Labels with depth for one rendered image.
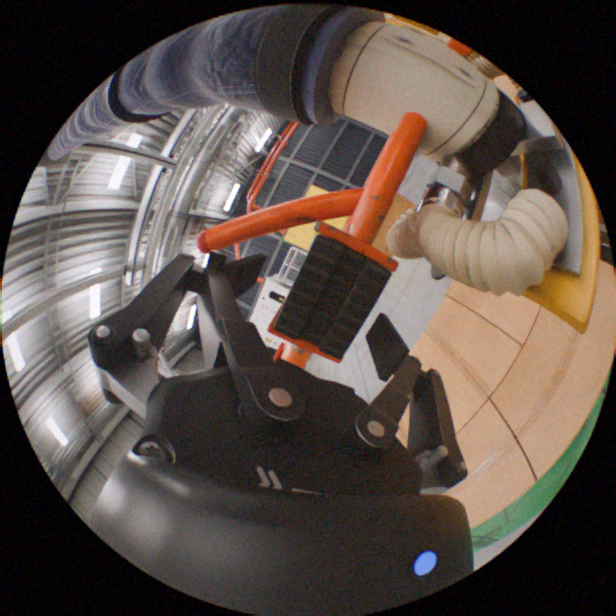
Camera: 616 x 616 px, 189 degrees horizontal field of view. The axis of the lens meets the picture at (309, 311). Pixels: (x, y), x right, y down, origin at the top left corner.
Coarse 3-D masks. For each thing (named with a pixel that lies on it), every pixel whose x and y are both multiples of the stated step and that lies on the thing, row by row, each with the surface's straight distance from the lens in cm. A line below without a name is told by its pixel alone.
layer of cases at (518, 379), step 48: (432, 336) 110; (480, 336) 88; (528, 336) 78; (576, 336) 72; (480, 384) 81; (528, 384) 72; (576, 384) 68; (480, 432) 76; (528, 432) 69; (576, 432) 67; (480, 480) 74; (528, 480) 69
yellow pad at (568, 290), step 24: (528, 96) 30; (528, 168) 24; (552, 168) 19; (576, 168) 22; (552, 192) 19; (576, 192) 19; (576, 216) 18; (576, 240) 16; (552, 264) 16; (576, 264) 15; (528, 288) 16; (552, 288) 16; (576, 288) 15; (552, 312) 16; (576, 312) 14
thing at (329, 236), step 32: (320, 224) 13; (320, 256) 12; (352, 256) 13; (384, 256) 14; (320, 288) 13; (352, 288) 13; (288, 320) 14; (320, 320) 14; (352, 320) 13; (320, 352) 15
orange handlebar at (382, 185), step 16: (464, 48) 26; (400, 128) 18; (416, 128) 18; (400, 144) 17; (416, 144) 18; (384, 160) 16; (400, 160) 16; (384, 176) 15; (400, 176) 16; (368, 192) 15; (384, 192) 15; (368, 208) 15; (384, 208) 15; (352, 224) 15; (368, 224) 14; (368, 240) 15; (288, 352) 17; (304, 352) 17
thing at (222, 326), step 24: (216, 264) 13; (216, 288) 10; (216, 312) 8; (240, 312) 9; (216, 336) 8; (240, 336) 6; (216, 360) 8; (240, 360) 6; (264, 360) 6; (240, 384) 5; (264, 384) 5; (288, 384) 5; (264, 408) 4; (288, 408) 5; (264, 432) 5
